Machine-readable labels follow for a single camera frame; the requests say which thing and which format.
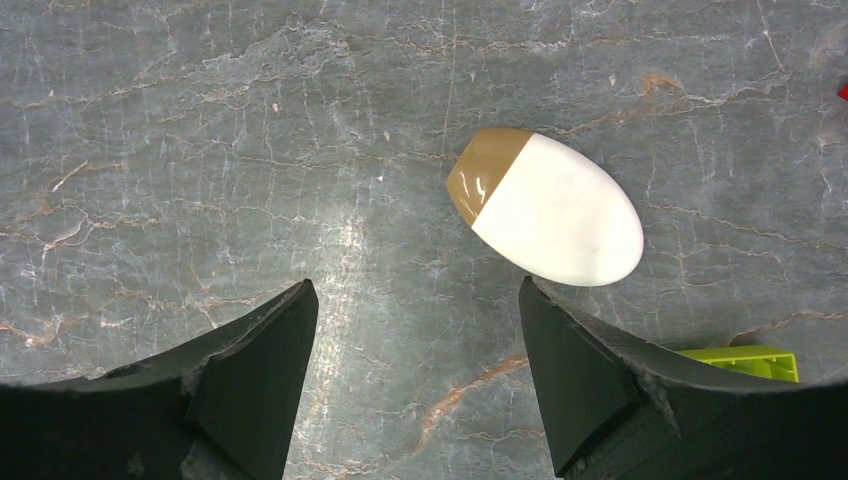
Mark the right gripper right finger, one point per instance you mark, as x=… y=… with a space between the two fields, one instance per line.
x=616 y=406

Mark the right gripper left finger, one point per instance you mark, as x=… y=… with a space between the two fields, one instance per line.
x=220 y=406

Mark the white gold oval case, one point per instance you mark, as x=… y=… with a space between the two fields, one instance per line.
x=546 y=207

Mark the green lego brick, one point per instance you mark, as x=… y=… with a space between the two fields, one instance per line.
x=757 y=360

